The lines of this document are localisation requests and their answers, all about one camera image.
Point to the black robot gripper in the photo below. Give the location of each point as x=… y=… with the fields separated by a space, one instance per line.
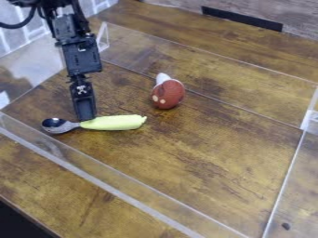
x=71 y=31

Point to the green handled metal spoon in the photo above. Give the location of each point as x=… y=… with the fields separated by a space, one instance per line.
x=112 y=123

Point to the red toy mushroom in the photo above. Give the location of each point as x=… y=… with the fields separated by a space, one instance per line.
x=167 y=93

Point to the clear acrylic front barrier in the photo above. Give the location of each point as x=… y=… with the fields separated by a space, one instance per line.
x=177 y=215

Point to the clear acrylic barrier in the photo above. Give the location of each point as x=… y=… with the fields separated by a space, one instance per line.
x=177 y=215
x=294 y=216

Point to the black strip on table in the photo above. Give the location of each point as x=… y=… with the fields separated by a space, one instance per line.
x=260 y=23

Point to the clear acrylic right barrier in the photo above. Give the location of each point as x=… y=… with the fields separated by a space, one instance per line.
x=294 y=216

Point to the clear acrylic triangular bracket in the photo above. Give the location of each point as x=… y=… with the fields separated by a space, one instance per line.
x=103 y=37

